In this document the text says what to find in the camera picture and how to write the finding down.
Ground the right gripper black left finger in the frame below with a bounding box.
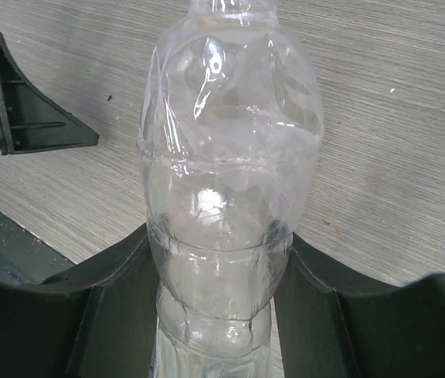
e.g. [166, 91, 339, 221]
[0, 226, 158, 377]

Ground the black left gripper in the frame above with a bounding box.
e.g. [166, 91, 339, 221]
[0, 33, 99, 154]

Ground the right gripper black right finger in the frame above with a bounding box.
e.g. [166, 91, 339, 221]
[274, 237, 445, 377]

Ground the clear plastic bottle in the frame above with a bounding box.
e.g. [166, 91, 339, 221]
[137, 1, 324, 377]

